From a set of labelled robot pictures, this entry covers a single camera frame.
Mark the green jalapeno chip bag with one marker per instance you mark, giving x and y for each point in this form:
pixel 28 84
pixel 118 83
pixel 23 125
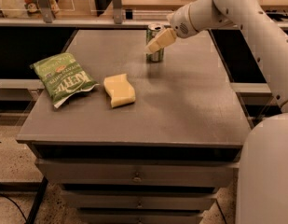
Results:
pixel 63 77

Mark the yellow sponge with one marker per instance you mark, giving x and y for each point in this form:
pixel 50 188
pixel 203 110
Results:
pixel 120 90

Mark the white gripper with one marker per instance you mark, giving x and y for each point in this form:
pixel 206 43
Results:
pixel 180 23

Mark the green soda can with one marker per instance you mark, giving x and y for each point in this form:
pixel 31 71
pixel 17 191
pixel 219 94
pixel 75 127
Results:
pixel 154 52

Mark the grey drawer cabinet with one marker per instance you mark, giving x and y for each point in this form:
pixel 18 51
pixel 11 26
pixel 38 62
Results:
pixel 159 160

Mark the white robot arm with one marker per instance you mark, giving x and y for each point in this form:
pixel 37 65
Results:
pixel 262 191

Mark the metal railing frame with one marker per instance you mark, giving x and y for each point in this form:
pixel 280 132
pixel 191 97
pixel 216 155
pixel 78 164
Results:
pixel 119 12

